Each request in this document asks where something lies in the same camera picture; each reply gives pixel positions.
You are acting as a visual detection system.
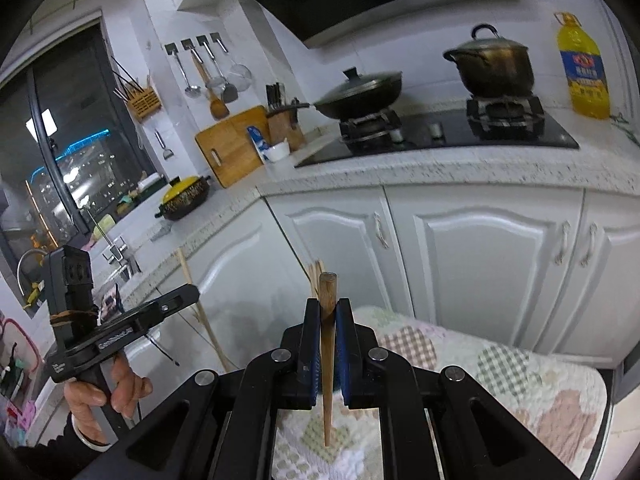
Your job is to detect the person's left hand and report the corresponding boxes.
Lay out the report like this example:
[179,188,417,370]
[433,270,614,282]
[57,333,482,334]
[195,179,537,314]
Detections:
[64,357,153,446]

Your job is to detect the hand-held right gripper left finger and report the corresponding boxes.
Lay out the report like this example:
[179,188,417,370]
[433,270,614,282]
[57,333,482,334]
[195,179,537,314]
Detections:
[75,297,323,480]

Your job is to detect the dark metal cooking pot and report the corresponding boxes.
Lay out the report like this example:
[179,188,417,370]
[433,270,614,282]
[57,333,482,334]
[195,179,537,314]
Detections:
[443,24,536,98]

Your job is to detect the yellow and black casserole pot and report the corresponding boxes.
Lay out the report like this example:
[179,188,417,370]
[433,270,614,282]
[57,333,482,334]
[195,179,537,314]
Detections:
[155,175,212,222]

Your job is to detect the yellow cooking oil bottle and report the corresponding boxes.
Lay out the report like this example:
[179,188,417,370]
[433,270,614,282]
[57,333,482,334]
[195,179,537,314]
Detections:
[553,11,612,120]

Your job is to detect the black gas stove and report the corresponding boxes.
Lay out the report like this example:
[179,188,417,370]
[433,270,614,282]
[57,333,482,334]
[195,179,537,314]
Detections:
[294,95,581,168]

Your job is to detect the wooden knife block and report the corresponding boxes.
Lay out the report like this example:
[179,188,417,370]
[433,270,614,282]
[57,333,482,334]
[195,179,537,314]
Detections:
[265,82,307,151]

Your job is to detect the person's left forearm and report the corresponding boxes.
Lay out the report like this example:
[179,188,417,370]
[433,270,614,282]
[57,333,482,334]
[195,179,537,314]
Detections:
[12,417,121,480]

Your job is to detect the black wok lid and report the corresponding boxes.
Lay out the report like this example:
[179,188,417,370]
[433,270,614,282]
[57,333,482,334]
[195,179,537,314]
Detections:
[316,66,402,102]

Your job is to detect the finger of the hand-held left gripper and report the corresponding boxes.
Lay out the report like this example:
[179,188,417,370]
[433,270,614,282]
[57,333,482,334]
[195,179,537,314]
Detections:
[140,284,201,336]

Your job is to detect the black range hood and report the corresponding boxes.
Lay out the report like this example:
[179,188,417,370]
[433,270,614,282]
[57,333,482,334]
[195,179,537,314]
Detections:
[207,0,523,50]

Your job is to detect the wooden cutting board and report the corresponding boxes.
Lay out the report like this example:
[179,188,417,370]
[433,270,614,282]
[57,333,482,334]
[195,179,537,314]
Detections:
[195,105,273,189]

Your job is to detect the metal spatula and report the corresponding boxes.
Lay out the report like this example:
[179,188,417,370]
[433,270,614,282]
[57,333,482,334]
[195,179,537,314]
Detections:
[210,47,242,104]

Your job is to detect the wooden spatula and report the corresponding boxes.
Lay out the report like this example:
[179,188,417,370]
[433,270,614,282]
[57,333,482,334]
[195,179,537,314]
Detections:
[192,57,230,120]

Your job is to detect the wooden wall chopstick holder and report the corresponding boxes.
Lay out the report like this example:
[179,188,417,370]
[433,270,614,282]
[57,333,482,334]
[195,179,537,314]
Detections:
[111,55,163,121]

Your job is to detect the blue and white packet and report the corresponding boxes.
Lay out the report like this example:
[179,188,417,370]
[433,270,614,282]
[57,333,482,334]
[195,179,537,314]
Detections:
[246,126,271,163]

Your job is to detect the white cabinet door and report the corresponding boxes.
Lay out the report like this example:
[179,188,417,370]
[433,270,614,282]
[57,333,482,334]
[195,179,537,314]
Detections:
[264,187,416,321]
[125,215,313,376]
[385,185,586,356]
[580,187,640,363]

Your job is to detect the black wok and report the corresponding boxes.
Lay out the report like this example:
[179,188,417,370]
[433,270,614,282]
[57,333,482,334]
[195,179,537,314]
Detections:
[290,66,404,121]

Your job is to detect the dark kitchen window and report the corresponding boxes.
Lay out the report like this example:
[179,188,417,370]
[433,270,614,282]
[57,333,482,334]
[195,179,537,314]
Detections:
[0,15,166,291]

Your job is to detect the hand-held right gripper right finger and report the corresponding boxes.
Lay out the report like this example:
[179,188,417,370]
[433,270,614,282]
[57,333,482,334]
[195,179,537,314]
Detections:
[335,297,581,480]

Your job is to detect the dark pot lid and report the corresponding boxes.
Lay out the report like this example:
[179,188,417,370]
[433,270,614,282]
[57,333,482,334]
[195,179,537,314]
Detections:
[443,24,530,61]

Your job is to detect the patchwork quilt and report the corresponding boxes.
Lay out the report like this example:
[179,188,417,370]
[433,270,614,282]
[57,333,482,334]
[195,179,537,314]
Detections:
[270,305,613,480]

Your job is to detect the metal ladle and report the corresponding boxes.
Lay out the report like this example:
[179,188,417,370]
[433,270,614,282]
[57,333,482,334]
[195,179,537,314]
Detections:
[172,52,202,99]

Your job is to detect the wire skimmer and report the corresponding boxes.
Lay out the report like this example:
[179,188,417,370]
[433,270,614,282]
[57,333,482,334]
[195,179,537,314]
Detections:
[217,40,252,92]

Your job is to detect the metal peeler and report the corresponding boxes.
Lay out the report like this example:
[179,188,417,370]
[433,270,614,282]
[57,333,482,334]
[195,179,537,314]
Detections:
[154,130,176,161]

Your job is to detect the metal kitchen faucet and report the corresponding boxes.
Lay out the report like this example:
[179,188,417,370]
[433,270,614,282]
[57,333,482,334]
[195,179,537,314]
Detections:
[82,205,142,281]

